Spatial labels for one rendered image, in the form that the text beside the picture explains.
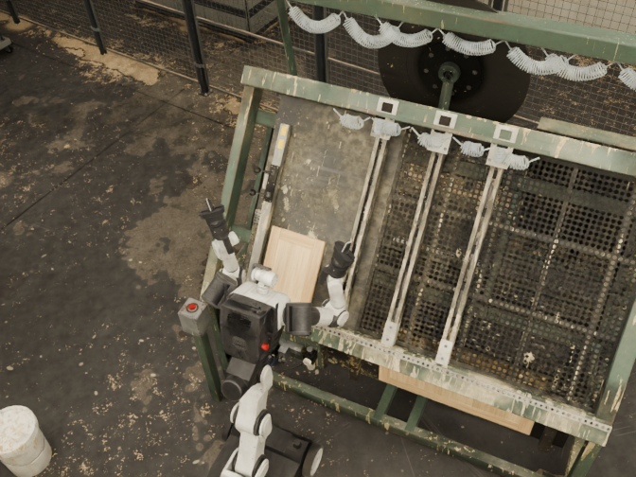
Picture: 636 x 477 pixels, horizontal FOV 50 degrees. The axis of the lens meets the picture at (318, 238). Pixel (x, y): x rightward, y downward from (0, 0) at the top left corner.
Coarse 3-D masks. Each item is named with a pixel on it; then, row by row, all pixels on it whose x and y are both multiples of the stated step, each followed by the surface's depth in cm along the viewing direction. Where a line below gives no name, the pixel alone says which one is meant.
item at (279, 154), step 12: (288, 132) 354; (276, 144) 356; (276, 156) 357; (276, 180) 358; (276, 192) 363; (264, 204) 362; (264, 216) 363; (264, 228) 363; (264, 240) 366; (252, 252) 367; (252, 264) 368
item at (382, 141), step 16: (384, 112) 327; (384, 128) 328; (384, 144) 332; (384, 160) 338; (368, 176) 337; (368, 192) 341; (368, 208) 338; (368, 224) 345; (352, 240) 343; (352, 272) 344; (352, 288) 351
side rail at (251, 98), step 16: (256, 96) 362; (240, 112) 361; (240, 128) 362; (240, 144) 362; (240, 160) 366; (240, 176) 372; (224, 192) 369; (224, 208) 370; (208, 256) 376; (208, 272) 377
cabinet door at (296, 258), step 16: (272, 240) 365; (288, 240) 361; (304, 240) 358; (320, 240) 355; (272, 256) 366; (288, 256) 362; (304, 256) 359; (320, 256) 356; (272, 272) 366; (288, 272) 363; (304, 272) 360; (272, 288) 368; (288, 288) 364; (304, 288) 361
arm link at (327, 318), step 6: (324, 312) 318; (330, 312) 323; (342, 312) 326; (348, 312) 330; (324, 318) 317; (330, 318) 322; (336, 318) 324; (342, 318) 326; (318, 324) 316; (324, 324) 320; (330, 324) 324; (336, 324) 327; (342, 324) 330
